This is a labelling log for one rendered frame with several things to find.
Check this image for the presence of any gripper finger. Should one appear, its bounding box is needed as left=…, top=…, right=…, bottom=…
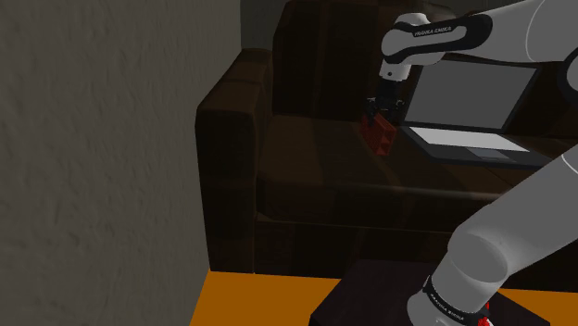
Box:
left=364, top=99, right=381, bottom=128
left=389, top=100, right=407, bottom=126

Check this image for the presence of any red box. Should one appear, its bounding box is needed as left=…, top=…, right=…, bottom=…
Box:
left=360, top=112, right=398, bottom=157

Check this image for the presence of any open grey laptop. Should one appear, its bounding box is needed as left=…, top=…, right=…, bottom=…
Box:
left=398, top=57, right=555, bottom=171

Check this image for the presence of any dark brown sofa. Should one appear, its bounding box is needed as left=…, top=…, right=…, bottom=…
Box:
left=194, top=0, right=578, bottom=294

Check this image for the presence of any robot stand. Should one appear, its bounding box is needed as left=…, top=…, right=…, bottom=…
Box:
left=308, top=258, right=552, bottom=326

